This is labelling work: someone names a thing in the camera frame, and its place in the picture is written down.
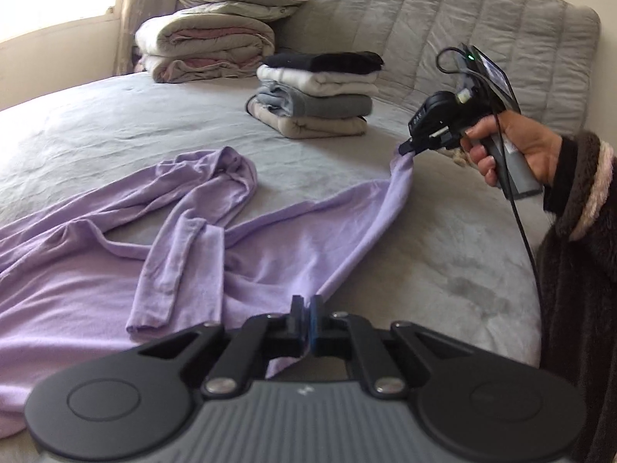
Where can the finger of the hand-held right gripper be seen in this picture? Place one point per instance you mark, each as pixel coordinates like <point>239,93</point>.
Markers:
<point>407,147</point>

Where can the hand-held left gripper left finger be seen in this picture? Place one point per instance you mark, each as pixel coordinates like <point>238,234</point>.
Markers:
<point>298,328</point>

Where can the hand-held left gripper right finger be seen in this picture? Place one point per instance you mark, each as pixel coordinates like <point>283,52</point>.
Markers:
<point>314,328</point>

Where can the purple sweater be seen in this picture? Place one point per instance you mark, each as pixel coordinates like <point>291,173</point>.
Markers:
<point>289,231</point>

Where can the person's right forearm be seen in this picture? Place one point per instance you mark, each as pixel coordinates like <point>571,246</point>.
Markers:
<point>578,299</point>

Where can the person's right hand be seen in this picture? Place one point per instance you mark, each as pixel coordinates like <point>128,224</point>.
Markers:
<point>540,149</point>

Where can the grey folded knit sweater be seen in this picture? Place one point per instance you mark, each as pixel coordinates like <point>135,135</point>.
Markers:
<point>337,105</point>

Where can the beige folded garment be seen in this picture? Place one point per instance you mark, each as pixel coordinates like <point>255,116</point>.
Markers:
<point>318,128</point>

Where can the grey quilted headboard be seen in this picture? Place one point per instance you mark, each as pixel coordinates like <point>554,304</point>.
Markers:
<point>434,9</point>

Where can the grey white pillow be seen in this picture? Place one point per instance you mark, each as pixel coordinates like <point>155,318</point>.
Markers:
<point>241,12</point>

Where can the folded grey pink comforter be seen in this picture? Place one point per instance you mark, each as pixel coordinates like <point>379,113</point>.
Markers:
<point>202,33</point>

